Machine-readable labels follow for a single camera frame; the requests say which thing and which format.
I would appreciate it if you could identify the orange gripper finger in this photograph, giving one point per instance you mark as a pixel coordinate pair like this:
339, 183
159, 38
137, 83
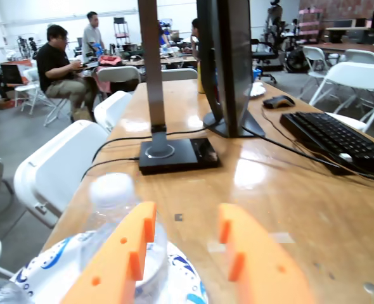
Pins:
263, 269
111, 259

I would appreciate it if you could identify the clear water bottle blue label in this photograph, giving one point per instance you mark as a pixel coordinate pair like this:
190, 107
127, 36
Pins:
111, 193

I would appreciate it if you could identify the blue floral paper plate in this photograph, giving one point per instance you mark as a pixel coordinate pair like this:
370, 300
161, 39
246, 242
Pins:
54, 263

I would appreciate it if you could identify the black keyboard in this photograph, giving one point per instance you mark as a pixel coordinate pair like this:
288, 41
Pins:
332, 136

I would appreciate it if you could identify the black orange computer mouse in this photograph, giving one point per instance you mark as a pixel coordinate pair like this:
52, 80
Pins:
277, 102

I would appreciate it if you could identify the yellow drink can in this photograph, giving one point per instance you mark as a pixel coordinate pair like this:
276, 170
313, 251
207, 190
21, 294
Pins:
201, 82

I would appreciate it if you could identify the pink red cloth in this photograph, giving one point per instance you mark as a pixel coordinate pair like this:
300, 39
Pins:
109, 61

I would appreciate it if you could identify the grey desk lamp black base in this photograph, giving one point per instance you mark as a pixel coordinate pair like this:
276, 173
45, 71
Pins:
152, 63

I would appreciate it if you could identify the seated man black shirt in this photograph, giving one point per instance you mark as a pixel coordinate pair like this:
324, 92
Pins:
57, 63

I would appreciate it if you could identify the black computer monitor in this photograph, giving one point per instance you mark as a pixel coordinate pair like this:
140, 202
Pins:
234, 63

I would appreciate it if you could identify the black office chair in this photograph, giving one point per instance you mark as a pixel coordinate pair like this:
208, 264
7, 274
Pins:
263, 55

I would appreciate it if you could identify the standing man grey shirt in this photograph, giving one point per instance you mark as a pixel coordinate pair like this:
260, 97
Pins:
92, 38

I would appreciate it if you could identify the long brown table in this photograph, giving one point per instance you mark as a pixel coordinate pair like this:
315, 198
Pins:
348, 47

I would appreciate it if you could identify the person in dark grey shirt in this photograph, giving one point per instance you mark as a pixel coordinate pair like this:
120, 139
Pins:
196, 35

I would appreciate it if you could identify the grey humanoid robot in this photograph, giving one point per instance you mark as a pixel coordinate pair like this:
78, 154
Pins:
274, 16

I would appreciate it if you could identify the pink shelving rack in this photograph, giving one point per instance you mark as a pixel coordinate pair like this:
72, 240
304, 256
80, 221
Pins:
310, 19

